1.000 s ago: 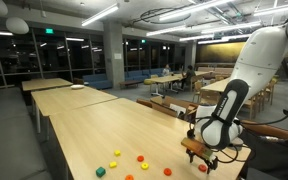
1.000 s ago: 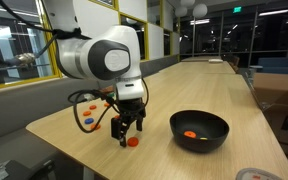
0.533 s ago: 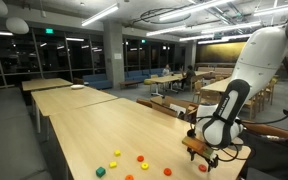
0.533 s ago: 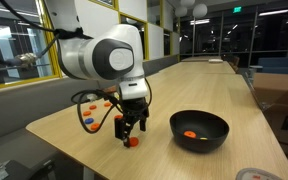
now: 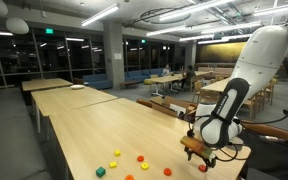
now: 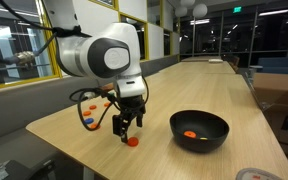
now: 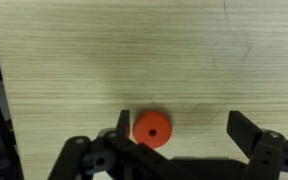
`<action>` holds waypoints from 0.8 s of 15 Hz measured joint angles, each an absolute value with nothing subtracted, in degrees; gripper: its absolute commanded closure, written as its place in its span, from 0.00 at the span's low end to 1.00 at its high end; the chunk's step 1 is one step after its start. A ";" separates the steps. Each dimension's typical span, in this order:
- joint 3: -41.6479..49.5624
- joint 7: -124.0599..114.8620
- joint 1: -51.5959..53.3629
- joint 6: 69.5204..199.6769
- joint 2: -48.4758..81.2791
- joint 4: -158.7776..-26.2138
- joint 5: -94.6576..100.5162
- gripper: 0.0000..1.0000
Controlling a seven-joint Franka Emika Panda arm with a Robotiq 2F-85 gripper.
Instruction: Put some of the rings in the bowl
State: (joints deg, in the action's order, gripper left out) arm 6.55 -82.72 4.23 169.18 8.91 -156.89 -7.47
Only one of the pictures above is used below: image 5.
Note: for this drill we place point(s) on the low wooden bench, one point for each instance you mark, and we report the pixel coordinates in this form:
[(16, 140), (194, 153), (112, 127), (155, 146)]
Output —
[(129, 82)]

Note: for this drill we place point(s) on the white plate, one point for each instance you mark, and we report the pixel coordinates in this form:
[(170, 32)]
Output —
[(77, 87)]

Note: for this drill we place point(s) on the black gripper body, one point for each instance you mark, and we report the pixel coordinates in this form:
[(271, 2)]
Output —
[(200, 156)]

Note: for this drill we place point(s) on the green exit sign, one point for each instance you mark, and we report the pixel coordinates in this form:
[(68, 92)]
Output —
[(49, 30)]

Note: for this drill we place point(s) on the yellow cube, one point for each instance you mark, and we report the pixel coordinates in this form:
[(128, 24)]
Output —
[(113, 165), (117, 153)]

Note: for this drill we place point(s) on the green cube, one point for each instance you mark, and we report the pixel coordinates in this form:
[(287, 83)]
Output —
[(100, 172)]

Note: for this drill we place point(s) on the seated person white shirt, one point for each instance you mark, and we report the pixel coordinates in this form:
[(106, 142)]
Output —
[(166, 70)]

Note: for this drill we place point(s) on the wooden dining chair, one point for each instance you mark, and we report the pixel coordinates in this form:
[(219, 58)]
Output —
[(270, 91), (253, 105)]

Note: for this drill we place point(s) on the long ceiling light strip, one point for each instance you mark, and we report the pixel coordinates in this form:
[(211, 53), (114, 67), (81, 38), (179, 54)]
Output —
[(100, 14), (197, 37), (165, 30), (192, 10), (277, 8)]

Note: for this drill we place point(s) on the open brown cardboard box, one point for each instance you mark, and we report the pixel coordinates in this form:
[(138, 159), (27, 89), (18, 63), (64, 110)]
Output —
[(164, 106)]

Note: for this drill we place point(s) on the light wooden dining table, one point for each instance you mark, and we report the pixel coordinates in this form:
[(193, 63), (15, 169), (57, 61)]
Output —
[(164, 79)]

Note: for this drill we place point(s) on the gray concrete column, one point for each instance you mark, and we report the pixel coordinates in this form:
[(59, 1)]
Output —
[(114, 53)]

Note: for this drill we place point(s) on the seated person dark shirt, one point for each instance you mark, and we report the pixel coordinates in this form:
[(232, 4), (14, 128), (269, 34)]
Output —
[(189, 74)]

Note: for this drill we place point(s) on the blue sofa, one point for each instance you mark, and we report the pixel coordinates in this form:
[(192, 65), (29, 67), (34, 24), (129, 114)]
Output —
[(144, 73), (97, 81)]

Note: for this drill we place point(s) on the black chair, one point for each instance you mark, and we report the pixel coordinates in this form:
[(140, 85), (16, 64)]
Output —
[(274, 163)]

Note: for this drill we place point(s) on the large light wooden table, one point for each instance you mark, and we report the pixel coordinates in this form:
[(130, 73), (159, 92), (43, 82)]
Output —
[(217, 86)]

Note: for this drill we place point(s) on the yellow round pouf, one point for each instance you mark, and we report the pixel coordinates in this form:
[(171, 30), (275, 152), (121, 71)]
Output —
[(147, 81)]

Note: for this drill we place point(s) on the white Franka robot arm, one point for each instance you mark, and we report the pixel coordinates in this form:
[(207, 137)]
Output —
[(260, 56)]

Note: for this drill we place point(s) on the gray upholstered bench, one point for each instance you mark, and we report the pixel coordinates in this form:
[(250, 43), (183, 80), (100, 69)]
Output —
[(7, 133)]

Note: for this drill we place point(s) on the brown wooden chair back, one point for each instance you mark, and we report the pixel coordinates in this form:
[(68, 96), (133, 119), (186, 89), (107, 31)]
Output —
[(144, 102)]

